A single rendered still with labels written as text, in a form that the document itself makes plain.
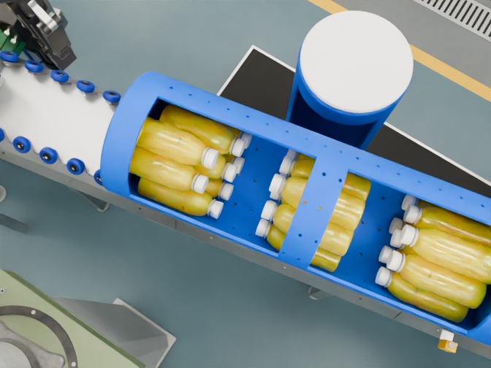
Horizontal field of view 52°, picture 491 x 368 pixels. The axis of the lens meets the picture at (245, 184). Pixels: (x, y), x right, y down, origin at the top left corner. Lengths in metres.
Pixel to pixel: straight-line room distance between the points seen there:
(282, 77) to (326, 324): 1.06
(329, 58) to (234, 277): 1.16
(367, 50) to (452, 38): 1.41
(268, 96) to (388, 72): 0.98
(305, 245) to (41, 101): 0.82
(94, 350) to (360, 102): 0.81
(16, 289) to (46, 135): 0.42
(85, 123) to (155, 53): 1.18
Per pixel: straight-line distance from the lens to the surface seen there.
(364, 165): 1.02
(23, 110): 1.47
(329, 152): 1.02
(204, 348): 2.17
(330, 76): 1.28
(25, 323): 1.19
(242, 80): 2.25
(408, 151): 2.23
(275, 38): 2.53
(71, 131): 1.40
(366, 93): 1.28
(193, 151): 1.05
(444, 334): 1.35
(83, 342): 1.15
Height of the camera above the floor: 2.16
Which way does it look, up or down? 75 degrees down
